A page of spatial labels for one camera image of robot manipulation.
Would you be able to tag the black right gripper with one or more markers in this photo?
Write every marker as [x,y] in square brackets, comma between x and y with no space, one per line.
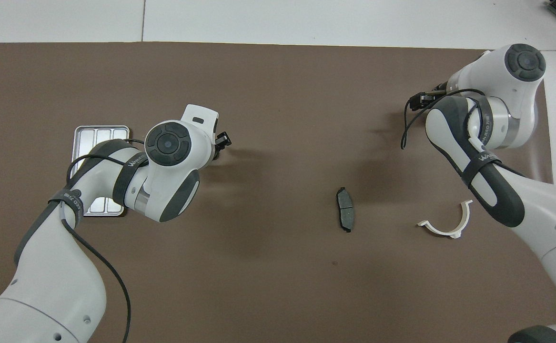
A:
[435,97]

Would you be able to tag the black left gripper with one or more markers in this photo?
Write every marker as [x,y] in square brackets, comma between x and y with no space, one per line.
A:
[216,150]

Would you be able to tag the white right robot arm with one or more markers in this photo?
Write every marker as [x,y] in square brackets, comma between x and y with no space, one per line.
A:
[544,228]

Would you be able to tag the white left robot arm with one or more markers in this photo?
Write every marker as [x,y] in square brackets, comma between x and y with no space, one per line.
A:
[44,276]

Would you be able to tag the silver metal tray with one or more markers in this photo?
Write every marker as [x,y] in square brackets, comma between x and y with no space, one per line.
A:
[92,136]

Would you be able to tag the dark grey brake pad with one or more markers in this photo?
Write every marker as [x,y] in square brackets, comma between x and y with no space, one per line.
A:
[346,212]

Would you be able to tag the brown table mat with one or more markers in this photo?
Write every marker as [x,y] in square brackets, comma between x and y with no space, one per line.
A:
[278,286]

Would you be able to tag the white semicircular plastic bracket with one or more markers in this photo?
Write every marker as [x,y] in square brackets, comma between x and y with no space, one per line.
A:
[449,233]

